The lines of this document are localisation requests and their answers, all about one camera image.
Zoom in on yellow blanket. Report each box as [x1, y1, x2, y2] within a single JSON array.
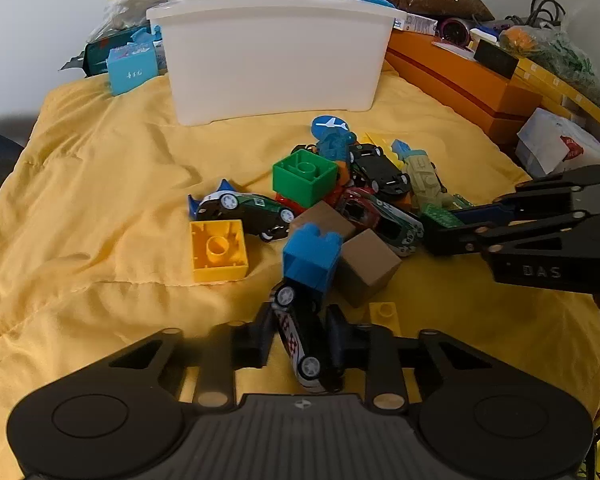
[[0, 62, 600, 480]]

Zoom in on black cables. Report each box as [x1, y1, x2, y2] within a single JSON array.
[[505, 0, 567, 28]]

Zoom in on black toy car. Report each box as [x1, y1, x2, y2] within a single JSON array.
[[351, 143, 412, 197]]

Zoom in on blue building block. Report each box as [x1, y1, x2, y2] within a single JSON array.
[[282, 222, 344, 298]]

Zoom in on blue toy figure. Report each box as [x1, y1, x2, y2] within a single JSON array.
[[316, 130, 357, 165]]

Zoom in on white paper bag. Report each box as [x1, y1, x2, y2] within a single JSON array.
[[515, 107, 600, 178]]

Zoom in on small white carton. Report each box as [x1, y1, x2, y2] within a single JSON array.
[[392, 13, 439, 37]]

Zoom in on light blue cardboard box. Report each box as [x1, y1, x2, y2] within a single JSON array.
[[106, 42, 160, 97]]

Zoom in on red toy piece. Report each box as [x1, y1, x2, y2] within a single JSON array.
[[274, 191, 307, 217]]

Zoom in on orange box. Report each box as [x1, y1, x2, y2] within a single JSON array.
[[384, 30, 543, 146]]

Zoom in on purple round gadget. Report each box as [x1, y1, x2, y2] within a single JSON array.
[[440, 16, 476, 46]]

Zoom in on checkered white toy car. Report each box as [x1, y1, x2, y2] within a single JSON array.
[[270, 281, 345, 394]]

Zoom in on green building plate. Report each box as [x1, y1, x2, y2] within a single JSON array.
[[419, 202, 475, 233]]

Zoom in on brown wooden cube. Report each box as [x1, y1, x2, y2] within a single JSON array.
[[290, 201, 357, 242], [339, 228, 403, 309]]

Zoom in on blue finned toy piece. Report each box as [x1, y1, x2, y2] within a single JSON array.
[[187, 178, 238, 221]]

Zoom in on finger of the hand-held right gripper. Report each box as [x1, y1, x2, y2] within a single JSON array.
[[421, 210, 589, 258], [451, 164, 600, 227]]

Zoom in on yellow building block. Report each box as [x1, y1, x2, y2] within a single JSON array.
[[189, 219, 250, 283]]

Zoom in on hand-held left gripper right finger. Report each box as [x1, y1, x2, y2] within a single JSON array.
[[325, 305, 487, 412]]

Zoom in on blue round toy sign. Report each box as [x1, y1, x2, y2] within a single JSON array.
[[311, 115, 352, 142]]

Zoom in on black rectangular block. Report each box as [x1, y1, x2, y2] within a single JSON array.
[[474, 38, 520, 80]]

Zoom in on white plastic bin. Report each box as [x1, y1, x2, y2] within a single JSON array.
[[146, 0, 408, 127]]

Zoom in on green mesh bag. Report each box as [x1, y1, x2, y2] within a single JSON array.
[[499, 25, 600, 108]]

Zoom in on white plastic bag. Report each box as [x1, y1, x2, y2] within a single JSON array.
[[87, 0, 183, 43]]

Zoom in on small yellow brick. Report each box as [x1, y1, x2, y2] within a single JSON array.
[[368, 302, 400, 337]]

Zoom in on dark green toy car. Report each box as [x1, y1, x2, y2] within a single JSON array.
[[196, 190, 297, 242]]

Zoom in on beige toy tank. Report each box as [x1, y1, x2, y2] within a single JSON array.
[[403, 148, 455, 212]]

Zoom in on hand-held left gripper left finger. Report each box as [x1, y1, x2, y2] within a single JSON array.
[[107, 304, 277, 409]]

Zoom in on dark teal box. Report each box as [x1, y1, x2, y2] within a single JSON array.
[[59, 25, 153, 78]]

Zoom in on stack of yellow boxes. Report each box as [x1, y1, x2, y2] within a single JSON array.
[[510, 56, 600, 133]]

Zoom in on red toy car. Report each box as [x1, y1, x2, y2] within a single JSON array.
[[336, 186, 382, 233]]

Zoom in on green building block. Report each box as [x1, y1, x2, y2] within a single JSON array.
[[272, 151, 339, 208]]

